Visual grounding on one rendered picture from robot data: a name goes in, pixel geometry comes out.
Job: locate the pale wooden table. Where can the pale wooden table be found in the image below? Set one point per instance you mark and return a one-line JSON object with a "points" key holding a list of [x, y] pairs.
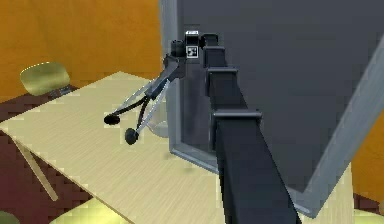
{"points": [[133, 160]]}

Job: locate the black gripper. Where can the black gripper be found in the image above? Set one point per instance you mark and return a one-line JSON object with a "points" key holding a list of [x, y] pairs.
{"points": [[175, 61]]}

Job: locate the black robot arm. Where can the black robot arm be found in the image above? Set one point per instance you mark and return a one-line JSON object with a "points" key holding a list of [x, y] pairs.
{"points": [[240, 143]]}

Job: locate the grey television set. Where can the grey television set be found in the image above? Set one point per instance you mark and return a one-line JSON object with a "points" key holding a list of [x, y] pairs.
{"points": [[276, 100]]}

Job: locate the olive green chair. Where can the olive green chair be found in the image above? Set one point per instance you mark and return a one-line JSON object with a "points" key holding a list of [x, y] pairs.
{"points": [[45, 78], [8, 218]]}

